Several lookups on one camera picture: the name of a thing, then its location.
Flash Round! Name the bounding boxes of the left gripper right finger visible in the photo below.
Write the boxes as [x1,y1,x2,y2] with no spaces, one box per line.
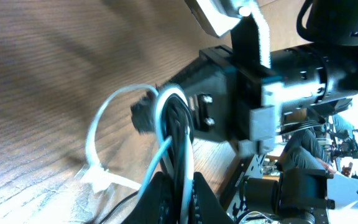
[188,172,234,224]

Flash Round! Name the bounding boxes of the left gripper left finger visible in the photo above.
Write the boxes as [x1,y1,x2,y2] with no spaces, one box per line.
[122,172,175,224]

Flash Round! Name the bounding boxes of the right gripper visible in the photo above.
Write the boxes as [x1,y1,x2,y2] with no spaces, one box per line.
[131,45,329,154]

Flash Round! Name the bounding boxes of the black usb cable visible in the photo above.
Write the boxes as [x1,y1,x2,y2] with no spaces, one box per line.
[98,95,195,224]

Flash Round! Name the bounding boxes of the white usb cable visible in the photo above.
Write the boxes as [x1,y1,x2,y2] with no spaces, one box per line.
[79,83,196,224]

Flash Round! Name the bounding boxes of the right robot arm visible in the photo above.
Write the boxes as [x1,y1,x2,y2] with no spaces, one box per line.
[126,1,358,223]

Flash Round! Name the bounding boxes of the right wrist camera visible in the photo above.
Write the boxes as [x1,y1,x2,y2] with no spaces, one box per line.
[185,0,271,68]

